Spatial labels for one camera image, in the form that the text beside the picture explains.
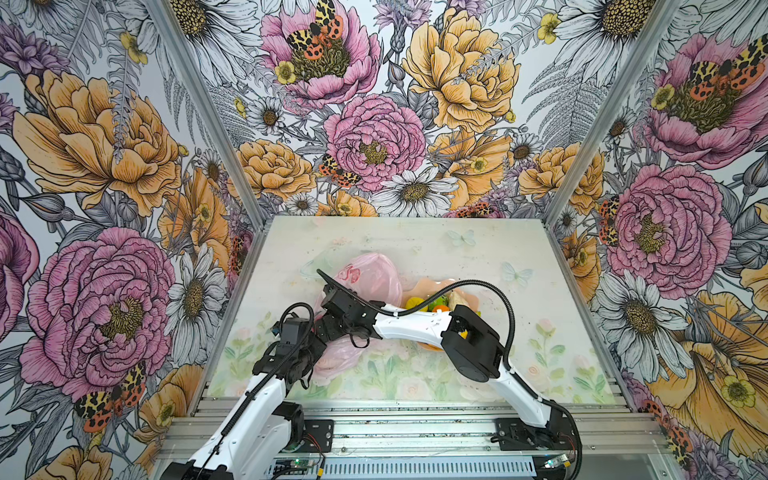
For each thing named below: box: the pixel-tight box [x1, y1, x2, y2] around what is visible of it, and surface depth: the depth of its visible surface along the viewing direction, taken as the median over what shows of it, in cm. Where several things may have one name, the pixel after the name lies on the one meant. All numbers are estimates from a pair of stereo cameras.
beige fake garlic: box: [448, 290, 464, 311], surface depth 93 cm
